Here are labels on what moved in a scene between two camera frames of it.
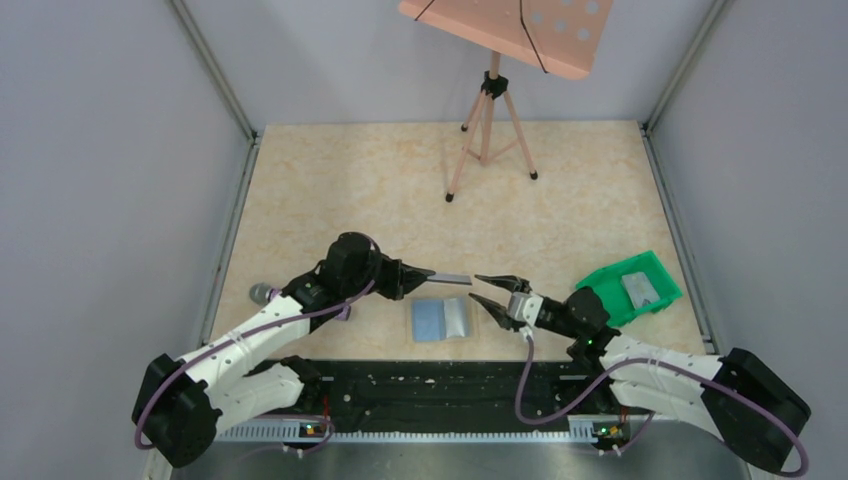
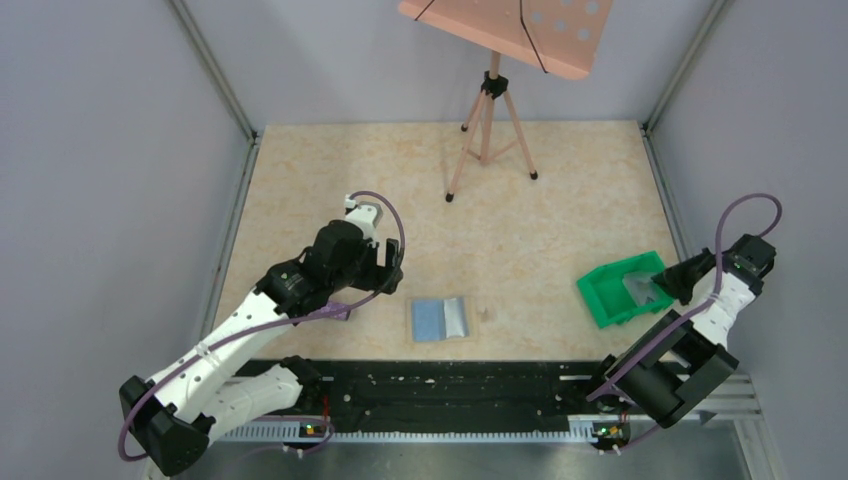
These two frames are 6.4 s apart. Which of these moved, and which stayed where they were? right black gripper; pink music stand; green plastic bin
Moved: right black gripper
Stayed: pink music stand; green plastic bin
